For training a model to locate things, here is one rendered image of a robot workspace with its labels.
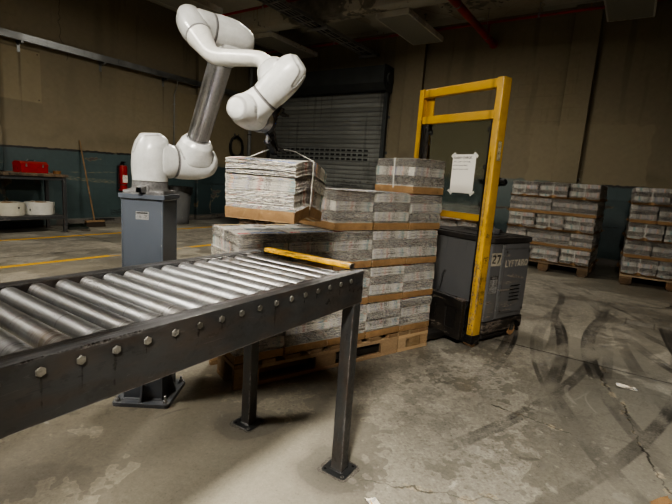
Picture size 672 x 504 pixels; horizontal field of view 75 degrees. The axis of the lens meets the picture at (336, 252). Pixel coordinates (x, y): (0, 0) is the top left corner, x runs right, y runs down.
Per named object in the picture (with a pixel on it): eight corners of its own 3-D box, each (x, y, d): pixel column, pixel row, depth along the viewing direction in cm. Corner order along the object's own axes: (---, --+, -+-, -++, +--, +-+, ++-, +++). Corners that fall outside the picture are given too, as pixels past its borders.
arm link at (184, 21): (190, 15, 159) (223, 26, 168) (174, -10, 167) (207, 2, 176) (180, 48, 166) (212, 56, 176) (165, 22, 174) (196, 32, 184)
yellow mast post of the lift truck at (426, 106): (398, 307, 367) (419, 90, 338) (406, 305, 372) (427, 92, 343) (406, 310, 360) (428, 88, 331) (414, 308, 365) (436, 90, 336)
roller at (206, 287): (153, 280, 146) (153, 265, 145) (255, 311, 120) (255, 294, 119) (139, 282, 141) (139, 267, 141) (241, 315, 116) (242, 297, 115)
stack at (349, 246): (207, 363, 257) (210, 223, 243) (362, 334, 324) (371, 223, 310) (232, 391, 226) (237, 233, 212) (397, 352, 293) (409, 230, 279)
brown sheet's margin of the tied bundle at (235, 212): (243, 210, 183) (243, 200, 182) (308, 216, 176) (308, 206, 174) (224, 216, 168) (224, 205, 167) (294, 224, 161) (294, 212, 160)
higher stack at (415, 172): (361, 334, 323) (375, 157, 302) (391, 328, 341) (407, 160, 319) (396, 352, 292) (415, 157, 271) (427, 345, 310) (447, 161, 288)
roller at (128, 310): (71, 293, 124) (70, 276, 123) (173, 335, 99) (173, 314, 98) (52, 297, 120) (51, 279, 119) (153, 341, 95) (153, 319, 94)
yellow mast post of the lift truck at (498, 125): (461, 332, 314) (492, 77, 285) (469, 330, 320) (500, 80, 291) (471, 336, 307) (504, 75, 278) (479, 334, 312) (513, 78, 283)
